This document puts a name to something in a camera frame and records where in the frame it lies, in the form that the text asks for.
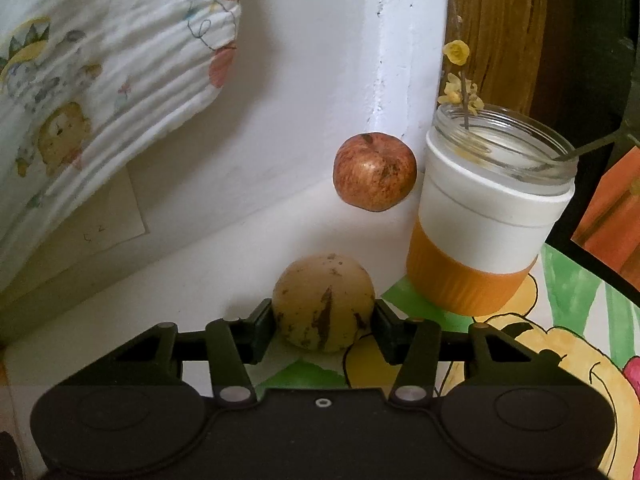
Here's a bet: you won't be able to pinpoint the brown wooden post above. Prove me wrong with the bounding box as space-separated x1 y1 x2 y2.
457 0 575 124

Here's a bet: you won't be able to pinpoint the white cartoon print hanging cloth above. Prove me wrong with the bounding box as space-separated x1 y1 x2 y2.
1 0 241 284

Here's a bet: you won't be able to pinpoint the white orange glass jar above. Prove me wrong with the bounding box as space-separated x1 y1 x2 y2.
406 104 577 318

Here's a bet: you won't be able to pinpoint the painting of orange dress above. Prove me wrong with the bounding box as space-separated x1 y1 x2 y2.
572 148 640 289

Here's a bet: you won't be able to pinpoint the colourful cartoon table cloth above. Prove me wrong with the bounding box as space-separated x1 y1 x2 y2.
0 242 640 480

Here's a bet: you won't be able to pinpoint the red apple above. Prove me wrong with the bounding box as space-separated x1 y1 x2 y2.
333 132 418 212

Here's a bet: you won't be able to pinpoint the tan speckled round fruit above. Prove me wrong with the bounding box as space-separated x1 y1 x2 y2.
271 254 375 353

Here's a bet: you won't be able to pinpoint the dried yellow flower twigs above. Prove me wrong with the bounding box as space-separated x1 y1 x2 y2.
438 0 639 168

